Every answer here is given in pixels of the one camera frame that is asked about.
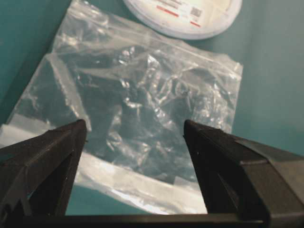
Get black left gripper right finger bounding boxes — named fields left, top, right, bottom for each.
left=183, top=120, right=304, bottom=228

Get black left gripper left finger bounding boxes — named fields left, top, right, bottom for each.
left=0, top=119, right=86, bottom=216

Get clear zip bag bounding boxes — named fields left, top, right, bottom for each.
left=0, top=0, right=243, bottom=214

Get white component reel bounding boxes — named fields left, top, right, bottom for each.
left=124, top=0, right=242, bottom=40

